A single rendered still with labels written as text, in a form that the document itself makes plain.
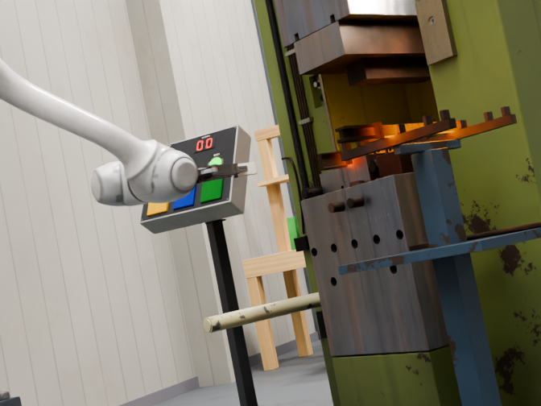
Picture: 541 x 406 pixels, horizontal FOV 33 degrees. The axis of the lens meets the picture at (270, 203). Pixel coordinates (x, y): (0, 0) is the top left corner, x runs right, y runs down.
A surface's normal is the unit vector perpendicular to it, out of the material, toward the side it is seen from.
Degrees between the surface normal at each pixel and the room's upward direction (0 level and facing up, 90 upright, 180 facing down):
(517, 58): 90
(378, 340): 90
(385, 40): 90
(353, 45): 90
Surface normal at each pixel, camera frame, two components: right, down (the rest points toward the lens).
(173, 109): -0.45, 0.03
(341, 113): 0.58, -0.17
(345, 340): -0.79, 0.11
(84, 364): 0.87, -0.20
